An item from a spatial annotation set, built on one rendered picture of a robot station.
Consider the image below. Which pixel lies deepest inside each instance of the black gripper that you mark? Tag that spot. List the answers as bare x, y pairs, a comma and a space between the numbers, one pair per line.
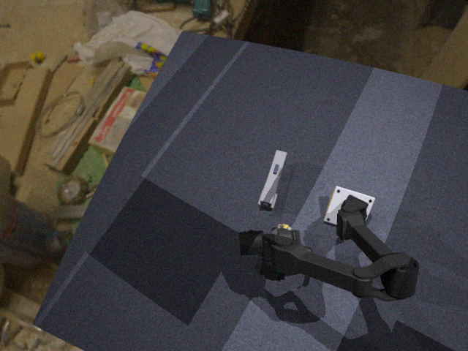
308, 248

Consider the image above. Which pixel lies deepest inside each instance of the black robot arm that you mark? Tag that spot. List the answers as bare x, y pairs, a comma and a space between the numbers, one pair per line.
283, 253

